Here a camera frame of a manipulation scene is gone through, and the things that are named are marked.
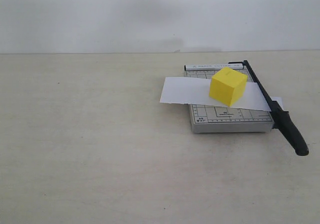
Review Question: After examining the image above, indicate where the white paper strip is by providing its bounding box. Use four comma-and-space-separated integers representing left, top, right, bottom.
160, 77, 270, 111

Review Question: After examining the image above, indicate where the yellow cube block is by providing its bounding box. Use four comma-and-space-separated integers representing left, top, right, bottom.
209, 67, 248, 107

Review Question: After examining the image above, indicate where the black cutter blade arm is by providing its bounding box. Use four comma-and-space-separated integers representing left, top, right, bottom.
228, 60, 309, 156

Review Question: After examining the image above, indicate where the grey paper cutter base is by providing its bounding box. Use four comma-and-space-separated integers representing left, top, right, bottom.
184, 62, 274, 133

